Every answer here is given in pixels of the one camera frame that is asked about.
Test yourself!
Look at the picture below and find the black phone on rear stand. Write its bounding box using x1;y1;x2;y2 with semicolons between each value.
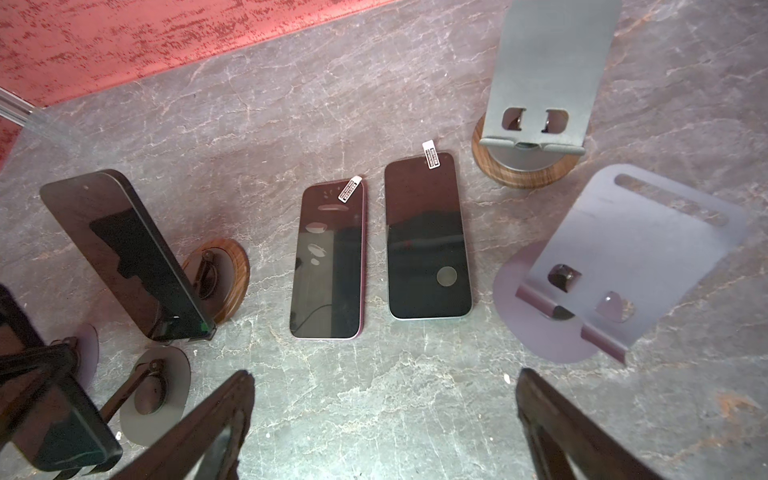
39;169;216;342

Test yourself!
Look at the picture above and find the purple phone with sticker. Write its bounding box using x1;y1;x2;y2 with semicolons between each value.
289;176;367;340

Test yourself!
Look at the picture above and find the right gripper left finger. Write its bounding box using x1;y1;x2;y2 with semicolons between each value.
114;370;255;479

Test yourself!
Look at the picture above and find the left aluminium corner post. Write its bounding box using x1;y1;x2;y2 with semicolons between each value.
0;88;40;129

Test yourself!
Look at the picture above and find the wooden base grey phone stand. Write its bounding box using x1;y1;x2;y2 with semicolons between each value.
472;0;622;189

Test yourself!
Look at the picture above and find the purple phone stand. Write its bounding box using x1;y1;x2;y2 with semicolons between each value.
493;164;747;364

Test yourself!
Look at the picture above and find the black round phone stand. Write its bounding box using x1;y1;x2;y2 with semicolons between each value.
100;346;191;446

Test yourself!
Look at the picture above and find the silver-backed phone on black stand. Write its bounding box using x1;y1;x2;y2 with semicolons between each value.
1;287;123;472

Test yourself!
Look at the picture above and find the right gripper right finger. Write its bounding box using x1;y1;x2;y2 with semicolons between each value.
515;368;660;479

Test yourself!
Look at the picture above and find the wooden base rear phone stand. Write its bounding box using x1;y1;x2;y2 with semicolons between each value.
182;238;250;325

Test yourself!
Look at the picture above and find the light green phone with sticker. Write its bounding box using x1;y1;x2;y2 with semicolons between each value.
384;140;473;320

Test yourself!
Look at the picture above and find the far left phone stand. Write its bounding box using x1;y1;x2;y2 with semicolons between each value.
52;323;99;389

